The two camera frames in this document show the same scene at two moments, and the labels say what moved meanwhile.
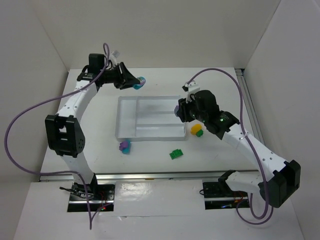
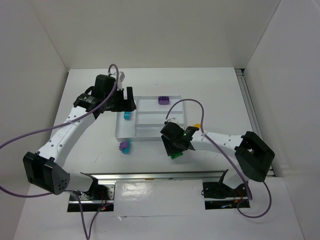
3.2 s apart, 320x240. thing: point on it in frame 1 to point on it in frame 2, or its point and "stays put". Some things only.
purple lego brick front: (122, 145) stays put
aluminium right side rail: (248, 105) stays put
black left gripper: (120, 75) to (124, 100)
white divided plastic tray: (148, 119) stays put
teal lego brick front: (126, 150) stays put
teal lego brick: (142, 80) to (127, 115)
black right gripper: (182, 110) to (172, 144)
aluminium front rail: (148, 176) stays put
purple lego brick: (176, 110) to (163, 100)
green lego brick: (176, 153) stays put
